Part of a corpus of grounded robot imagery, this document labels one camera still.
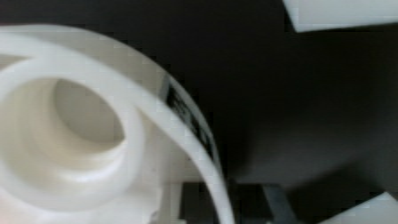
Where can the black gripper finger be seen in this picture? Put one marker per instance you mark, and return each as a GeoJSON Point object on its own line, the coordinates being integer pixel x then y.
{"type": "Point", "coordinates": [258, 201]}

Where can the white round stool seat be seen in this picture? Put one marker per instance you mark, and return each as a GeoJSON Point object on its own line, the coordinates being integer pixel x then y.
{"type": "Point", "coordinates": [105, 140]}

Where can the white stool leg with tag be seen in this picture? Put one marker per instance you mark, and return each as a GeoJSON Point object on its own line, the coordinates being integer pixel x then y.
{"type": "Point", "coordinates": [333, 14]}

